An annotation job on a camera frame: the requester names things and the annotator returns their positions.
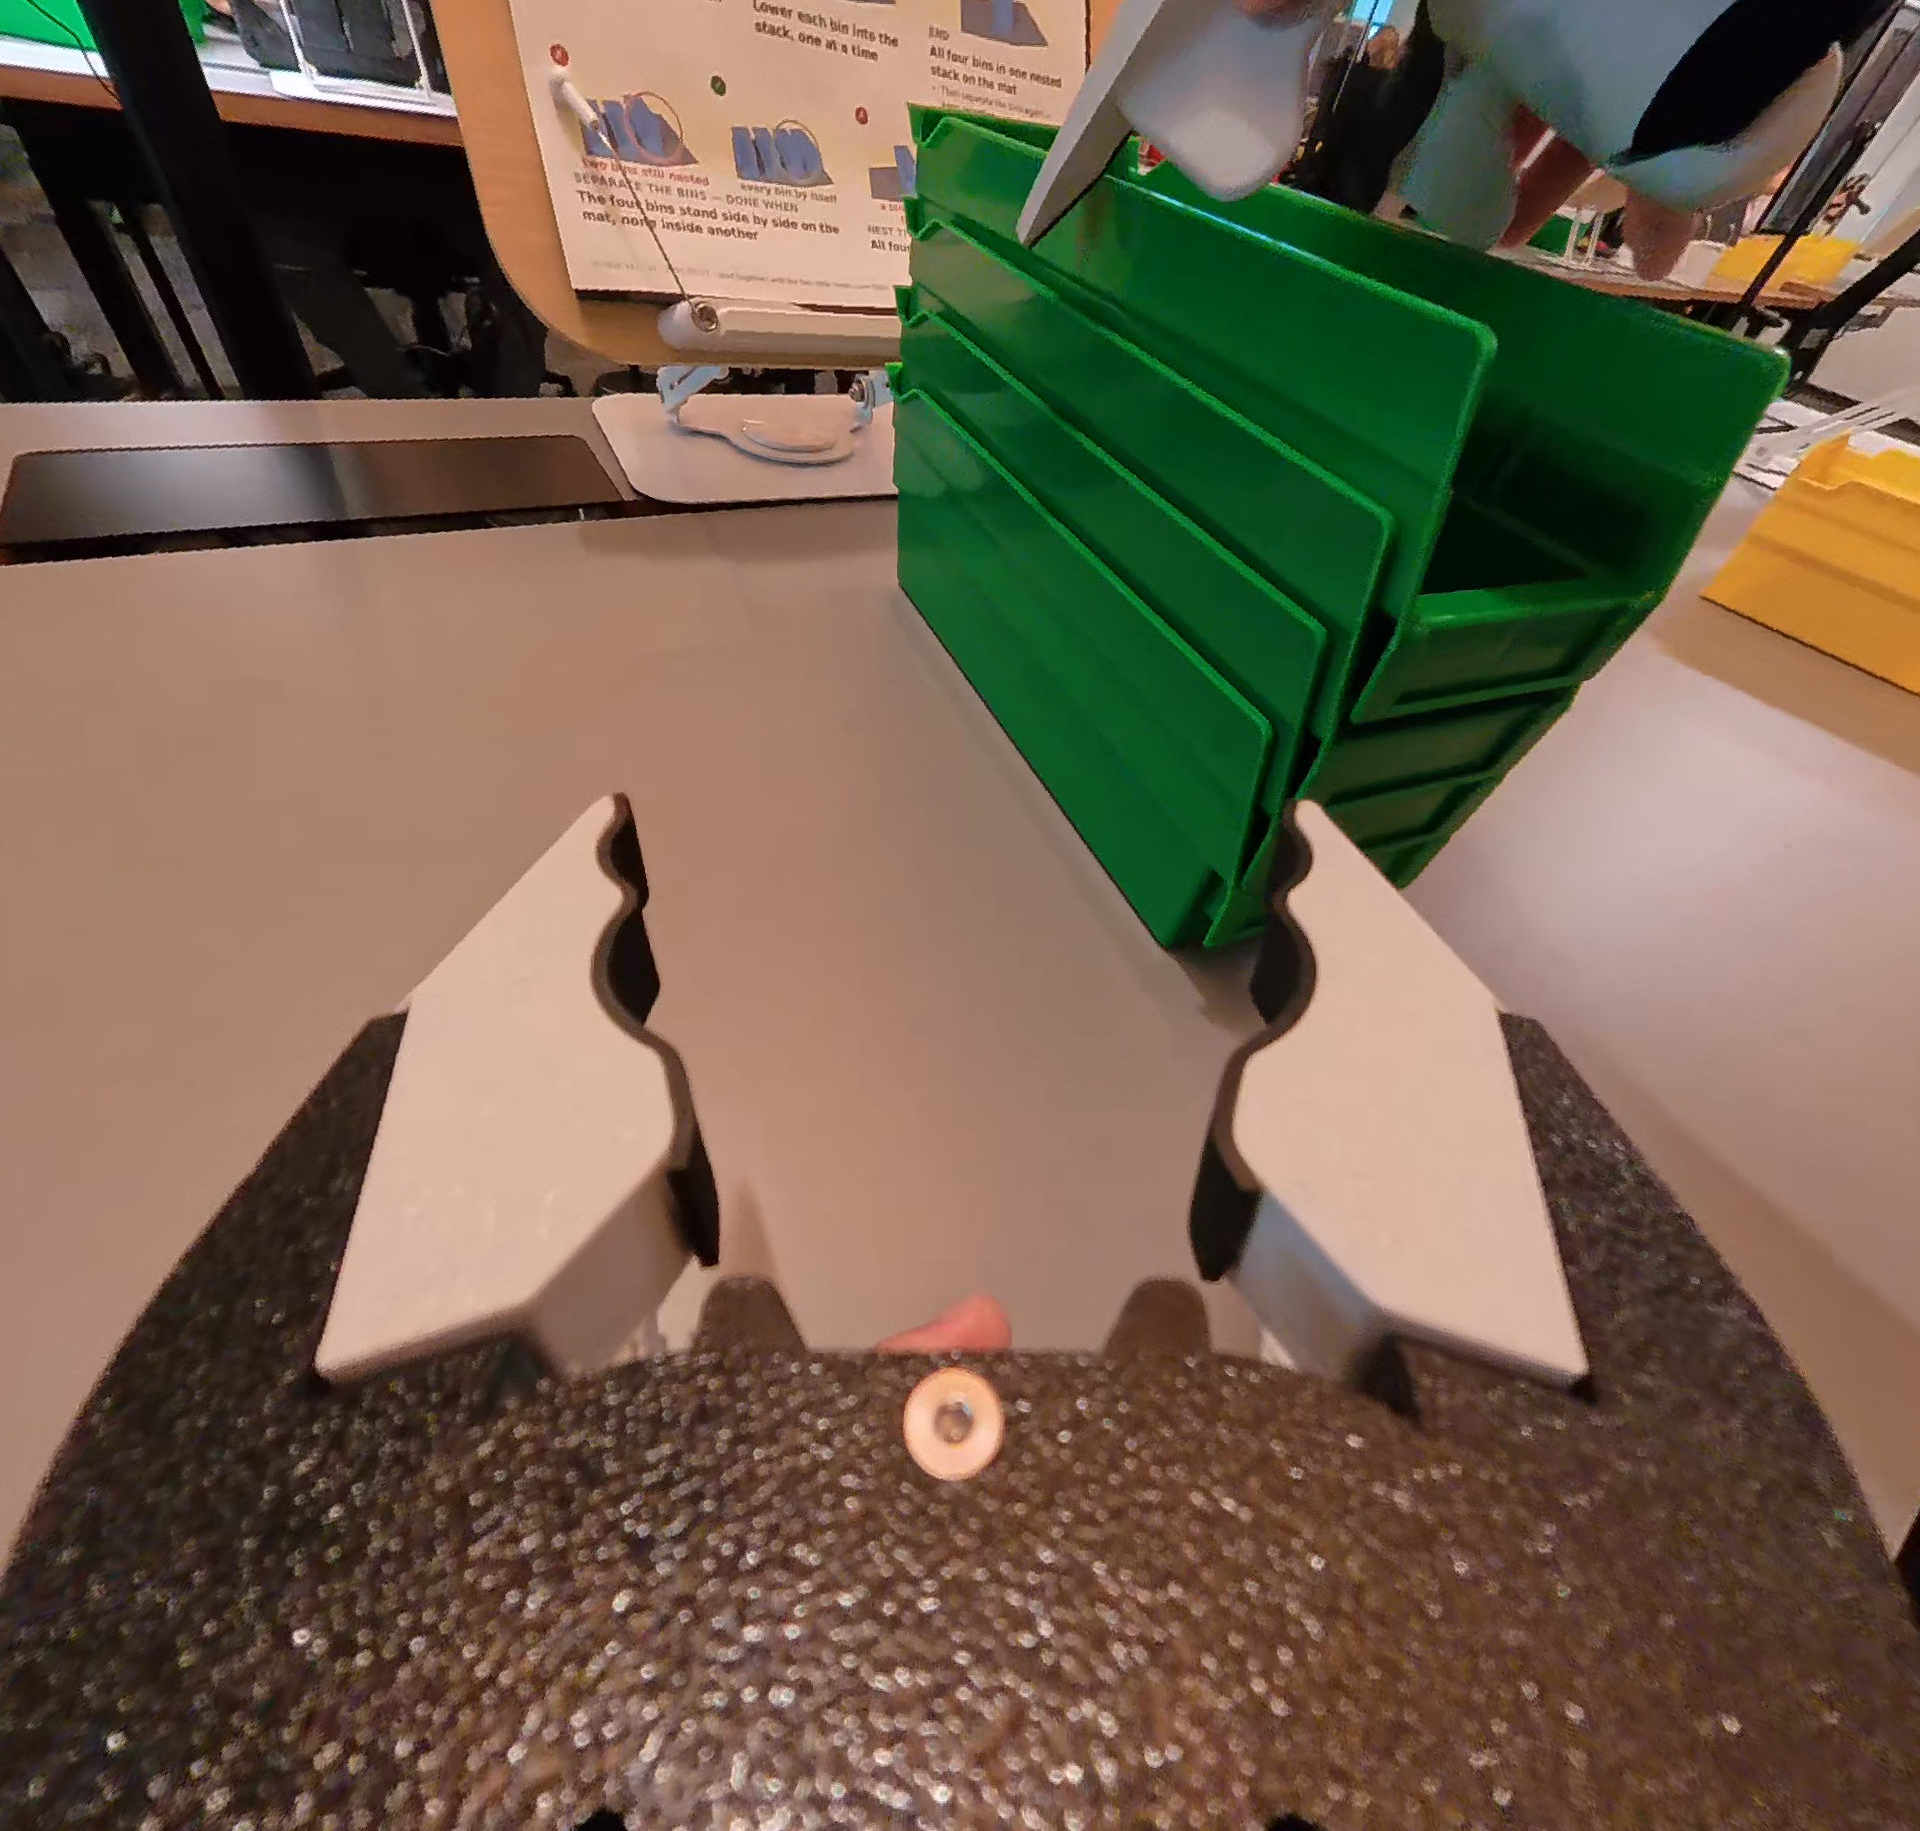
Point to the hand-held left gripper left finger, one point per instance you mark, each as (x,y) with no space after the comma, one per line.
(496,1156)

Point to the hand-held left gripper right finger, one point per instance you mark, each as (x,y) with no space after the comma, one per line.
(1395,1156)

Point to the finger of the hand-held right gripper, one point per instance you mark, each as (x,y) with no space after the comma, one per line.
(1216,75)

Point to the grey desk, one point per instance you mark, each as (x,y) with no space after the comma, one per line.
(450,736)

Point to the person's left hand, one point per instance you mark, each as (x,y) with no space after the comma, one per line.
(952,1330)

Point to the yellow plastic bin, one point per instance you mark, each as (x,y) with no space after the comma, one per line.
(1786,260)
(1830,571)

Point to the printed instruction sheet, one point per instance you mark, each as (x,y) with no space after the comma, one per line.
(781,60)

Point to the white stand base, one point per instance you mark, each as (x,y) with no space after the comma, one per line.
(660,459)

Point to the wooden board stand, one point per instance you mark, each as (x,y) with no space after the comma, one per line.
(496,136)

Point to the clear display stand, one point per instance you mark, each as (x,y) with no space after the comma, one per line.
(330,16)

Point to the wooden table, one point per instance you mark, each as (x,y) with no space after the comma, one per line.
(45,69)

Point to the black metal post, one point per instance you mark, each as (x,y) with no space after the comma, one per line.
(165,136)

